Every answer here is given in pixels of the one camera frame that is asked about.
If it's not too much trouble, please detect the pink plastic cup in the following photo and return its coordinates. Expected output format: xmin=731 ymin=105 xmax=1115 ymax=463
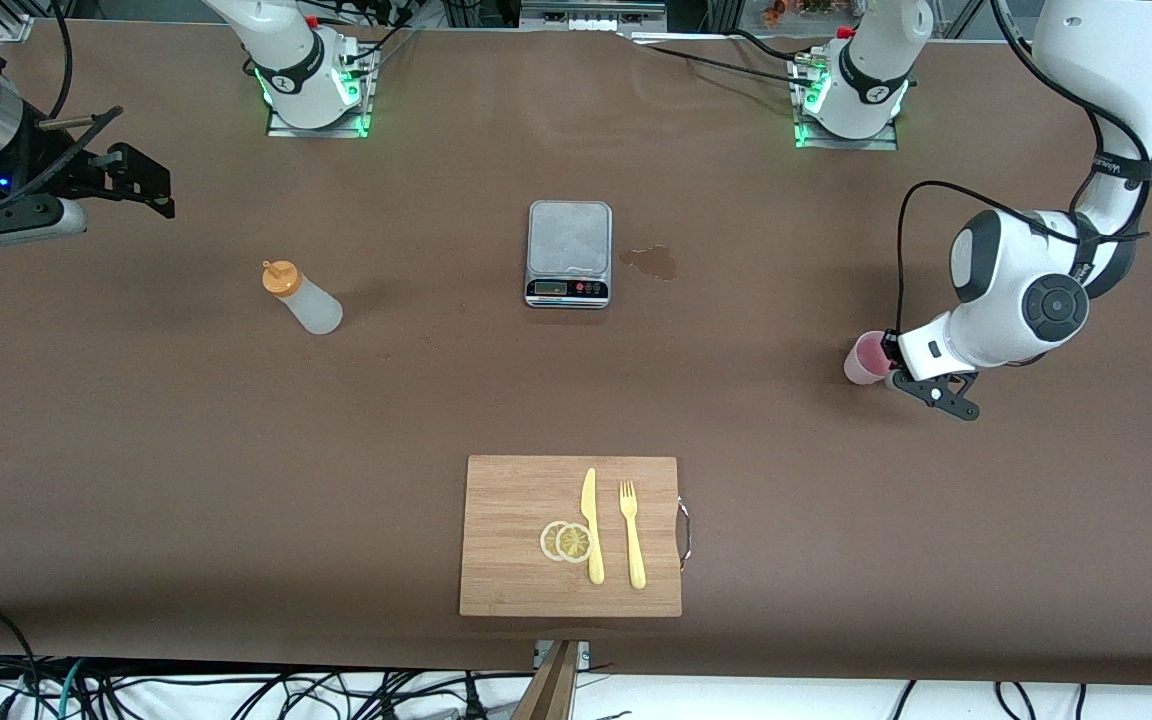
xmin=843 ymin=331 xmax=895 ymax=387

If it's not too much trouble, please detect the yellow plastic fork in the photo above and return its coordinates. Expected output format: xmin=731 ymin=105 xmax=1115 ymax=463
xmin=619 ymin=480 xmax=648 ymax=590

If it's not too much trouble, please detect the yellow plastic knife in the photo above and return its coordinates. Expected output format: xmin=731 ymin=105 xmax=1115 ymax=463
xmin=580 ymin=467 xmax=606 ymax=586

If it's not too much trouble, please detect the silver digital kitchen scale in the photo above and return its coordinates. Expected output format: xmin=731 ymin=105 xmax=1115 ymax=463
xmin=524 ymin=200 xmax=614 ymax=310

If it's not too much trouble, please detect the bamboo cutting board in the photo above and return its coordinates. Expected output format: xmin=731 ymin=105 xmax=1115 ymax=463
xmin=459 ymin=455 xmax=692 ymax=618

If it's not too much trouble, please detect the white power strip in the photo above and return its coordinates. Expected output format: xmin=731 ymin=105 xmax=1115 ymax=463
xmin=521 ymin=0 xmax=667 ymax=33

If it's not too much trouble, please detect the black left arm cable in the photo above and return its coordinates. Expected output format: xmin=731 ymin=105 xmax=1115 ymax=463
xmin=896 ymin=0 xmax=1152 ymax=341

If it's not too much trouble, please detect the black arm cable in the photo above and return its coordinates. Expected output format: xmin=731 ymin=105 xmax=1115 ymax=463
xmin=896 ymin=0 xmax=1152 ymax=341
xmin=0 ymin=0 xmax=127 ymax=216

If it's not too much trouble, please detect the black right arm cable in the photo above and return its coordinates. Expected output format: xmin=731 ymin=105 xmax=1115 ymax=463
xmin=0 ymin=0 xmax=127 ymax=216

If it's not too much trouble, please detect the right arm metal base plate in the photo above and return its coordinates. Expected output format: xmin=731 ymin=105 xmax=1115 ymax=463
xmin=266 ymin=45 xmax=377 ymax=139

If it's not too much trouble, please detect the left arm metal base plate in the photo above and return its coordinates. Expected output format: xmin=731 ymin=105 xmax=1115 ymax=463
xmin=793 ymin=60 xmax=899 ymax=151

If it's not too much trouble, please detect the black table cable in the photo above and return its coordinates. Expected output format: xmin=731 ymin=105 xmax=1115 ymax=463
xmin=626 ymin=35 xmax=822 ymax=96

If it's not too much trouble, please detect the wooden post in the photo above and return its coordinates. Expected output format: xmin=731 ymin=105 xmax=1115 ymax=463
xmin=511 ymin=640 xmax=582 ymax=720

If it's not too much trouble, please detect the teal floor cable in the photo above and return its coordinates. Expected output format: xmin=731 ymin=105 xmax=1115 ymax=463
xmin=56 ymin=658 xmax=87 ymax=719

